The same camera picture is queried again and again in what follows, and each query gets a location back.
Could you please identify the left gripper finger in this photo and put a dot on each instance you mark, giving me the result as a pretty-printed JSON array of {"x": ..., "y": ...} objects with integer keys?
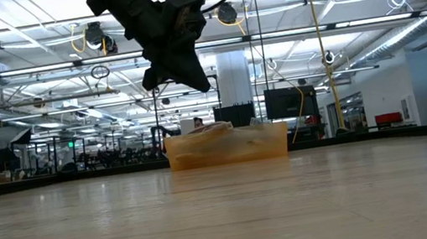
[
  {"x": 190, "y": 74},
  {"x": 152, "y": 78}
]

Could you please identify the red box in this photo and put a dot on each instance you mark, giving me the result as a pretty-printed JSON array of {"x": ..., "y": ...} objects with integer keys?
[{"x": 388, "y": 118}]

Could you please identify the black aluminium table frame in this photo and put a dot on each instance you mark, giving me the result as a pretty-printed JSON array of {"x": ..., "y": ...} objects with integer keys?
[{"x": 36, "y": 184}]

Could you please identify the black cabinet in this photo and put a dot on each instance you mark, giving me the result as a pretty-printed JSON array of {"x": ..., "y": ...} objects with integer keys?
[{"x": 234, "y": 115}]

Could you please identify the orange plastic bin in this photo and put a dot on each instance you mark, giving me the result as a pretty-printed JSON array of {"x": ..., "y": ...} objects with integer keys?
[{"x": 226, "y": 147}]

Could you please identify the black studio softbox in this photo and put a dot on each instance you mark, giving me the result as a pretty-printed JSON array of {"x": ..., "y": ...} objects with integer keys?
[{"x": 21, "y": 137}]

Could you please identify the white building pillar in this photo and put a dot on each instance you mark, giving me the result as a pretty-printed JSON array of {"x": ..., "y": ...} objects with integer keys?
[{"x": 233, "y": 78}]

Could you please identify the black wall monitor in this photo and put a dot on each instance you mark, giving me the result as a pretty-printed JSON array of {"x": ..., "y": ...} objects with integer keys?
[{"x": 290, "y": 101}]

